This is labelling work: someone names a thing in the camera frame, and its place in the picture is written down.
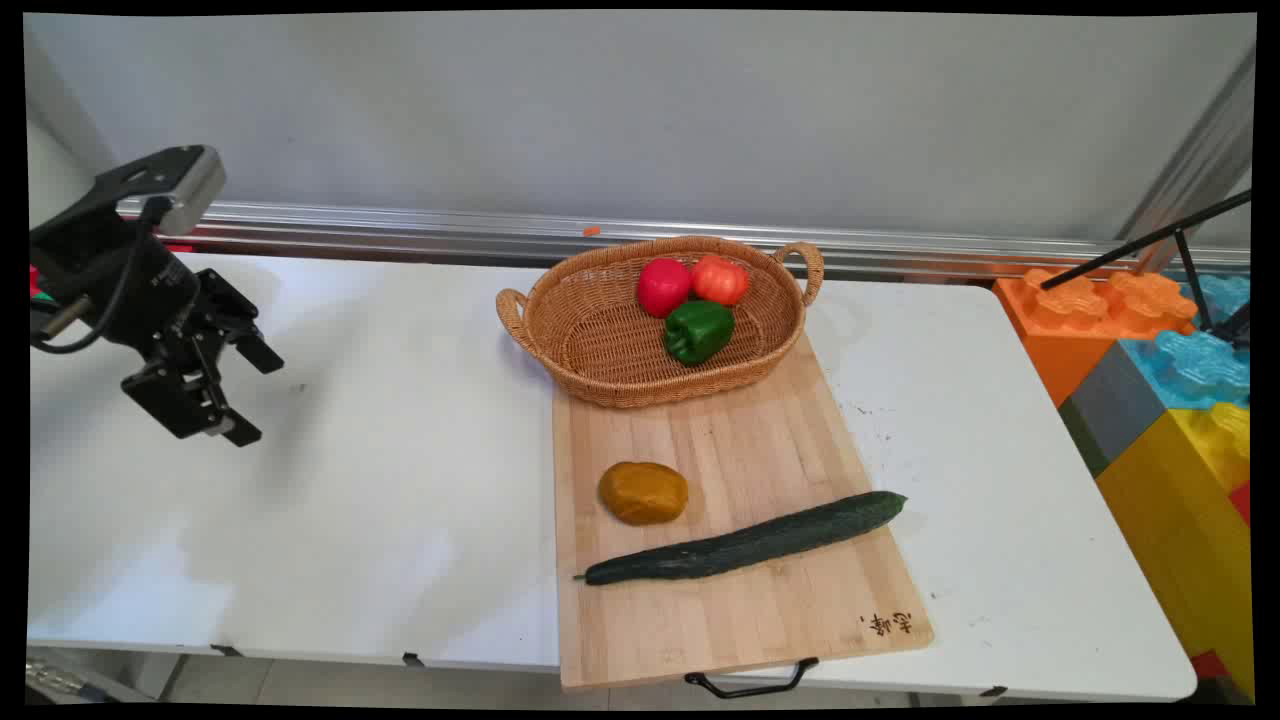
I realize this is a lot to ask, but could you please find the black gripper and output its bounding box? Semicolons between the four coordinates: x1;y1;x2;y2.
29;194;286;449

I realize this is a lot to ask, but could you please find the woven wicker basket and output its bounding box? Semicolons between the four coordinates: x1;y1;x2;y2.
495;235;826;409

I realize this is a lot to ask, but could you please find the brown potato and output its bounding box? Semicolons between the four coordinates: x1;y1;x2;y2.
598;461;689;527

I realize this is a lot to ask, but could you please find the red bell pepper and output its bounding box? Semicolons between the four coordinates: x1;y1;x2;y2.
637;257;693;319

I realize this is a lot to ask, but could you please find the green bell pepper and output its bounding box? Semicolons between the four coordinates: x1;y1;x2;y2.
664;300;736;366

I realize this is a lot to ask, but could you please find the orange-red tomato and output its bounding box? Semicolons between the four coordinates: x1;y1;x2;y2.
691;254;750;307

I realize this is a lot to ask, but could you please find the wooden cutting board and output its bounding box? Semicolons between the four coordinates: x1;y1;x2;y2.
551;330;935;691

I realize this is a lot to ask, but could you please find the dark green cucumber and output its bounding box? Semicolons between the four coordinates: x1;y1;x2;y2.
574;490;909;587

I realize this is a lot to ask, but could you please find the orange giant toy block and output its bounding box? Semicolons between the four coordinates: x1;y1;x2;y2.
992;267;1199;408

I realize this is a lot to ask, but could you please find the grey giant toy block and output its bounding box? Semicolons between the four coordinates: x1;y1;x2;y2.
1057;341;1168;478

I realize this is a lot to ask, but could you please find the black tripod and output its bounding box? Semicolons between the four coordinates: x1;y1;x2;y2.
1039;189;1253;348

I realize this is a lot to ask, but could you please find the yellow giant toy block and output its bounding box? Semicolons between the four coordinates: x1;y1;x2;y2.
1094;401;1255;695

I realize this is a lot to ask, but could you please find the blue giant toy block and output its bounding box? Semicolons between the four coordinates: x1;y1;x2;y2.
1119;274;1252;412

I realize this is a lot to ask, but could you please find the black camera cable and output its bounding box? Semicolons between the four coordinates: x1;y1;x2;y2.
30;197;173;356

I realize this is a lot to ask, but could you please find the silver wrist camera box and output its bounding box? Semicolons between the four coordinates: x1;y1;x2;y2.
93;145;228;237

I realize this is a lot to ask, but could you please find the aluminium rail along wall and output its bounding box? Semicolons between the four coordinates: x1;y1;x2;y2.
115;199;1251;278

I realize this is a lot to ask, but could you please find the black cutting board handle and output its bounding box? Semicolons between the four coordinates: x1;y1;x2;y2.
684;657;820;699

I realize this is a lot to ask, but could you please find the diagonal aluminium frame bar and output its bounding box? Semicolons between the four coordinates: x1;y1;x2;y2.
1113;48;1257;272

